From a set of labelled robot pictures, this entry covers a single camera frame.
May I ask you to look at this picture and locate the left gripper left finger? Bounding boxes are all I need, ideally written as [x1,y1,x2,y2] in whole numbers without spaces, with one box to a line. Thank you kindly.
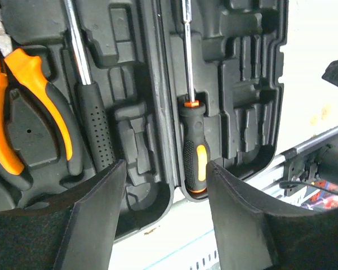
[0,160,127,269]

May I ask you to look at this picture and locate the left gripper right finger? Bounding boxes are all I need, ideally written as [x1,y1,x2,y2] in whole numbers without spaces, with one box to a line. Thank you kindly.
[207,161,338,269]

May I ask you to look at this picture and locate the small claw hammer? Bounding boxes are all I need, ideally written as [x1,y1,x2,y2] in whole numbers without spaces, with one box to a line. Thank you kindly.
[64,0,115,172]

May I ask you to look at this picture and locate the orange handled pliers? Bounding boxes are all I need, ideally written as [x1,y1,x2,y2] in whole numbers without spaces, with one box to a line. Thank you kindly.
[0,0,82,192]

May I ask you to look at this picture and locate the black handled screwdriver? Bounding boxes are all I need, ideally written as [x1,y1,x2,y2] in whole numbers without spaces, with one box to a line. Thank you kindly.
[179,1,210,194]

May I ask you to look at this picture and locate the black plastic tool case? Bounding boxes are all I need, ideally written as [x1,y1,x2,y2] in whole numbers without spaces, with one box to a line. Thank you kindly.
[0,1,288,241]

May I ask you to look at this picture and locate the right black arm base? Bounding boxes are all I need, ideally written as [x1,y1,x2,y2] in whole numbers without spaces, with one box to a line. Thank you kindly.
[282,135,338,197]

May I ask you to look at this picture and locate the aluminium front rail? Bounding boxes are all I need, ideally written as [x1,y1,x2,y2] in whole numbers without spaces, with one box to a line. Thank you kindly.
[150,126,338,269]

